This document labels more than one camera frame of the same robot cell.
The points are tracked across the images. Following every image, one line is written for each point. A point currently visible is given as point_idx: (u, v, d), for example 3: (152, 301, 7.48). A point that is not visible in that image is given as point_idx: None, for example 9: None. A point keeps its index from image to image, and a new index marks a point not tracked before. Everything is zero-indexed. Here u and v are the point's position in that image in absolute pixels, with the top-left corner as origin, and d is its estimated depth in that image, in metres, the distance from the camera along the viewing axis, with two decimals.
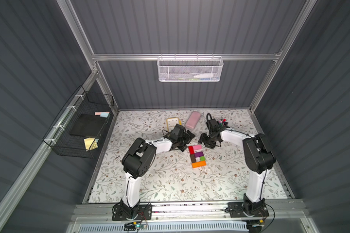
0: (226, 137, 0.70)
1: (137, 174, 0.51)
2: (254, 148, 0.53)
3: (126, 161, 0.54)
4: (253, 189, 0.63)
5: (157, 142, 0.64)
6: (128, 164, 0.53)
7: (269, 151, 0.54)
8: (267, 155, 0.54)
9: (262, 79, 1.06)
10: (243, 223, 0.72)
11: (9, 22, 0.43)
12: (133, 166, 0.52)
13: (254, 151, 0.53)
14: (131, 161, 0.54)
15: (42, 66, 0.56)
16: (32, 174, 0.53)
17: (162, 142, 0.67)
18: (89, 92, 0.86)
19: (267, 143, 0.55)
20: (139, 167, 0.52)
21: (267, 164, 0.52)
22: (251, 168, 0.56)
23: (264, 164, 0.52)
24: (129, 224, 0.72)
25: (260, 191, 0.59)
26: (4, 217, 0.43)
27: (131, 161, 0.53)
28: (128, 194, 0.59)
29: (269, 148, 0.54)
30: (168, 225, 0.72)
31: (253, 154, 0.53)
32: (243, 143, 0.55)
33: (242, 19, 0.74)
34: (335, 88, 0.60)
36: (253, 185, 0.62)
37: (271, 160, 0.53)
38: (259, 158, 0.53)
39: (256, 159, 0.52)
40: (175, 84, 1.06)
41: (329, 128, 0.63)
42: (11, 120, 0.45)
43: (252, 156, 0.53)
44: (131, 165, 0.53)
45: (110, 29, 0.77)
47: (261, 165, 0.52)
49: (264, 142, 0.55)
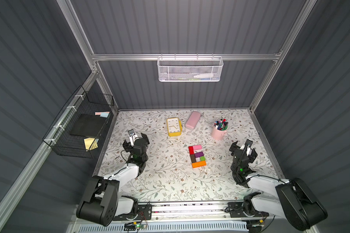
0: (255, 182, 0.60)
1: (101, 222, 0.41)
2: (292, 193, 0.45)
3: (84, 212, 0.41)
4: (266, 209, 0.58)
5: (120, 174, 0.54)
6: (89, 213, 0.41)
7: (313, 202, 0.45)
8: (317, 208, 0.43)
9: (262, 79, 1.06)
10: (243, 223, 0.72)
11: (10, 23, 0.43)
12: (94, 215, 0.41)
13: (295, 200, 0.43)
14: (91, 208, 0.42)
15: (42, 66, 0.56)
16: (32, 174, 0.53)
17: (126, 172, 0.57)
18: (89, 92, 0.86)
19: (308, 189, 0.45)
20: (101, 213, 0.41)
21: (315, 219, 0.41)
22: (293, 222, 0.44)
23: (310, 218, 0.41)
24: (129, 224, 0.72)
25: (267, 210, 0.58)
26: (3, 219, 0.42)
27: (91, 209, 0.42)
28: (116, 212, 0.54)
29: (311, 197, 0.44)
30: (168, 225, 0.72)
31: (293, 204, 0.43)
32: (277, 191, 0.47)
33: (242, 20, 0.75)
34: (335, 88, 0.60)
36: (268, 208, 0.57)
37: (323, 214, 0.42)
38: (303, 209, 0.42)
39: (300, 213, 0.42)
40: (175, 84, 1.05)
41: (330, 127, 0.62)
42: (12, 120, 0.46)
43: (292, 208, 0.43)
44: (91, 214, 0.41)
45: (109, 28, 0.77)
47: (307, 222, 0.40)
49: (301, 186, 0.46)
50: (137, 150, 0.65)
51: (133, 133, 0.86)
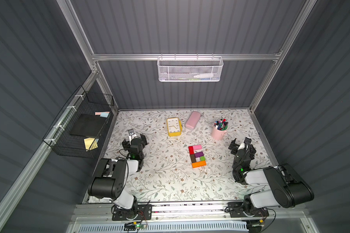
0: (252, 177, 0.64)
1: (113, 193, 0.44)
2: (277, 174, 0.49)
3: (95, 187, 0.45)
4: (264, 204, 0.59)
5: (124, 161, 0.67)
6: (100, 187, 0.45)
7: (300, 182, 0.46)
8: (303, 187, 0.46)
9: (262, 79, 1.06)
10: (243, 223, 0.72)
11: (10, 22, 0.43)
12: (104, 190, 0.45)
13: (279, 179, 0.47)
14: (101, 183, 0.46)
15: (42, 66, 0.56)
16: (32, 174, 0.53)
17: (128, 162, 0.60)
18: (89, 92, 0.86)
19: (295, 173, 0.49)
20: (113, 186, 0.45)
21: (301, 196, 0.43)
22: (280, 201, 0.47)
23: (295, 194, 0.44)
24: (129, 224, 0.72)
25: (264, 204, 0.59)
26: (3, 219, 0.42)
27: (101, 185, 0.46)
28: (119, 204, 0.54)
29: (298, 178, 0.47)
30: (168, 225, 0.72)
31: (278, 182, 0.47)
32: (266, 174, 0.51)
33: (242, 20, 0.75)
34: (335, 88, 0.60)
36: (264, 202, 0.58)
37: (310, 194, 0.44)
38: (288, 186, 0.46)
39: (283, 189, 0.45)
40: (175, 84, 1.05)
41: (330, 127, 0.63)
42: (12, 120, 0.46)
43: (278, 185, 0.47)
44: (103, 188, 0.45)
45: (109, 29, 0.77)
47: (291, 196, 0.43)
49: (288, 170, 0.49)
50: (134, 149, 0.70)
51: (132, 132, 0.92)
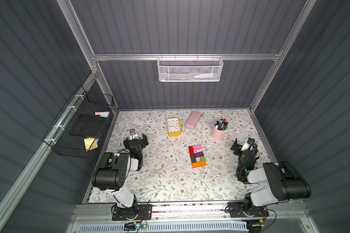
0: (253, 175, 0.66)
1: (116, 184, 0.46)
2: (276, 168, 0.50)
3: (98, 177, 0.47)
4: (263, 201, 0.60)
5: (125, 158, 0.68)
6: (103, 177, 0.47)
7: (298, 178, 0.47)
8: (301, 183, 0.46)
9: (262, 79, 1.06)
10: (243, 223, 0.72)
11: (10, 22, 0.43)
12: (108, 181, 0.47)
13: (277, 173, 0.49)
14: (105, 174, 0.48)
15: (42, 66, 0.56)
16: (32, 174, 0.53)
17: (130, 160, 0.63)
18: (89, 92, 0.86)
19: (295, 170, 0.50)
20: (116, 176, 0.47)
21: (297, 191, 0.44)
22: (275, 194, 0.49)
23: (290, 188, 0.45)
24: (129, 224, 0.72)
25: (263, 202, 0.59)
26: (3, 219, 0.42)
27: (104, 176, 0.47)
28: (120, 200, 0.56)
29: (297, 175, 0.48)
30: (168, 225, 0.72)
31: (276, 175, 0.48)
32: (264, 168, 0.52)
33: (241, 20, 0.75)
34: (335, 88, 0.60)
36: (264, 199, 0.59)
37: (307, 191, 0.44)
38: (285, 180, 0.47)
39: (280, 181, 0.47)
40: (175, 84, 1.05)
41: (330, 127, 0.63)
42: (12, 120, 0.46)
43: (275, 178, 0.48)
44: (107, 178, 0.47)
45: (109, 29, 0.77)
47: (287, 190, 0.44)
49: (288, 167, 0.51)
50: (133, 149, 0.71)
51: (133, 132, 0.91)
